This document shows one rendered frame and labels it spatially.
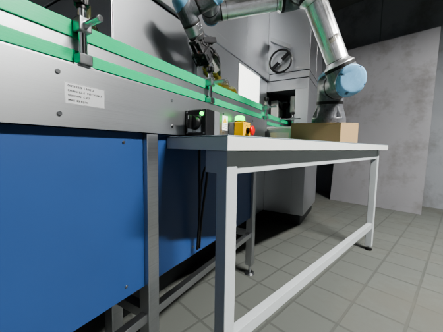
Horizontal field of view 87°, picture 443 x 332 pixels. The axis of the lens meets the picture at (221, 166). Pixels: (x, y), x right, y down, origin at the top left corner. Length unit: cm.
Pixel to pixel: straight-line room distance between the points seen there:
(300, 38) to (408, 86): 170
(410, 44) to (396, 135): 109
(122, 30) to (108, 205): 69
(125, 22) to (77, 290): 89
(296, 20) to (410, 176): 215
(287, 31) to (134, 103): 202
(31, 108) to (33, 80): 5
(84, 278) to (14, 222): 19
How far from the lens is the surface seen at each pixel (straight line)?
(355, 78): 110
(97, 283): 66
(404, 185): 345
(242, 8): 124
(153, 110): 66
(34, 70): 53
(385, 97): 368
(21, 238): 55
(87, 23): 58
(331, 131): 114
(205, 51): 114
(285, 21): 252
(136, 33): 111
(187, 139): 64
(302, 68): 233
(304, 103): 225
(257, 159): 68
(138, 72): 68
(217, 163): 60
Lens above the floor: 73
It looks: 5 degrees down
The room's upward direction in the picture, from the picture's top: 1 degrees clockwise
